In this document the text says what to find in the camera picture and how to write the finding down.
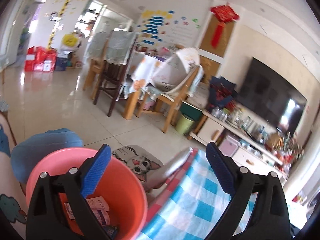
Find pink plastic basin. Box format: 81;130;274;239
26;147;148;239

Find white printed paper leaflet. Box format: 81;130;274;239
86;197;110;226

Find cream TV cabinet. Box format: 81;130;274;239
188;110;288;184

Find blue checkered tablecloth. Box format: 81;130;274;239
135;148;258;240

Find pink storage box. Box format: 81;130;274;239
219;135;240;157

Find cat print floor mat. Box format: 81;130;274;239
112;145;163;183

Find green waste bin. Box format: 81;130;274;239
175;114;195;135

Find black flat television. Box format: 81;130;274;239
236;58;307;135

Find dark wrapped flower bouquet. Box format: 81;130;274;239
207;76;237;112

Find light wooden chair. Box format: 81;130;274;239
135;65;201;134

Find red gift boxes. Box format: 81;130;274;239
24;47;57;72

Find dining table with cloth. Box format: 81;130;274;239
123;52;164;120

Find dark wooden chair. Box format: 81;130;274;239
93;30;139;117

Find red Chinese knot ornament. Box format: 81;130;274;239
210;2;240;48

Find giraffe height wall sticker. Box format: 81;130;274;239
47;0;71;49

